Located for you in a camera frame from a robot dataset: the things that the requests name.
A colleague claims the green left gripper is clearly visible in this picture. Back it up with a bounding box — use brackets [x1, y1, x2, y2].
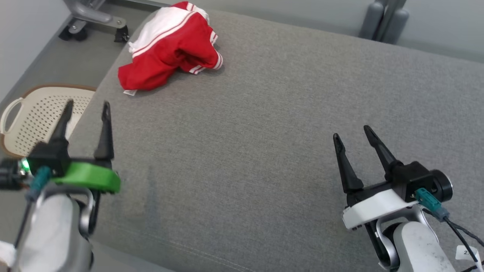
[49, 99, 122, 195]

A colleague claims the white label on right cable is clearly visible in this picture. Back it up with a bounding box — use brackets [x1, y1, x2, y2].
[456, 245, 481, 262]

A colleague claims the grey fabric sofa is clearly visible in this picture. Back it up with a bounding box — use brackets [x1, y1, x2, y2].
[67, 6, 484, 272]

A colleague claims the beige perforated laundry basket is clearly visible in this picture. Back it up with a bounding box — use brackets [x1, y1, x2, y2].
[0, 84, 97, 159]

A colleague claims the left camera cable teal plug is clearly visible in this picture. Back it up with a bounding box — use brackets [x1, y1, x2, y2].
[13, 166, 52, 247]

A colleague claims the grey partition post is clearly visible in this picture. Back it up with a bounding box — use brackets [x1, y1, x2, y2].
[359, 0, 410, 45]

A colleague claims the grey wheeled stand base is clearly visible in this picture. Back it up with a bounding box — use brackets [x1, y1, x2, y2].
[59, 0, 130, 43]

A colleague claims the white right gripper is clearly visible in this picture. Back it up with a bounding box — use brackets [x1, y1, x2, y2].
[333, 125, 419, 231]

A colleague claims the white tape on left cable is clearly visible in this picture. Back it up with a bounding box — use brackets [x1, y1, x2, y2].
[0, 242, 16, 267]

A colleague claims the red white basketball jersey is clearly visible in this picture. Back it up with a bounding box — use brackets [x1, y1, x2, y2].
[118, 1, 224, 97]

